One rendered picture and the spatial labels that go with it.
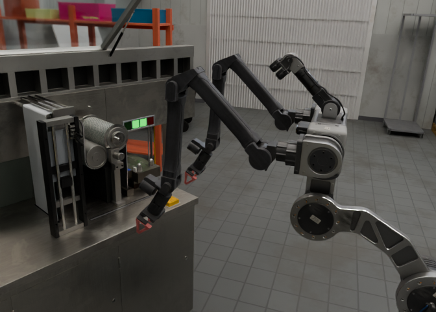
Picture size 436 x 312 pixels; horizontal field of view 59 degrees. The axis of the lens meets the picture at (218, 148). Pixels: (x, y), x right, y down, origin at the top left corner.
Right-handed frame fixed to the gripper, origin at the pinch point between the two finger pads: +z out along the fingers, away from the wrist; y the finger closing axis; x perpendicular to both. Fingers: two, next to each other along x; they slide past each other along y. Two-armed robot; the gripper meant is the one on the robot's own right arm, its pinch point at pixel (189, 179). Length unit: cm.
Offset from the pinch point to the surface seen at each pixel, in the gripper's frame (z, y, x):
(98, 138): 6, 11, -50
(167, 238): 33.3, 8.4, 8.5
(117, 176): 16.7, 13.3, -31.2
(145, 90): -6, -46, -60
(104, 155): 9.5, 14.8, -42.1
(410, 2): -175, -601, 90
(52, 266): 30, 68, -20
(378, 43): -95, -599, 90
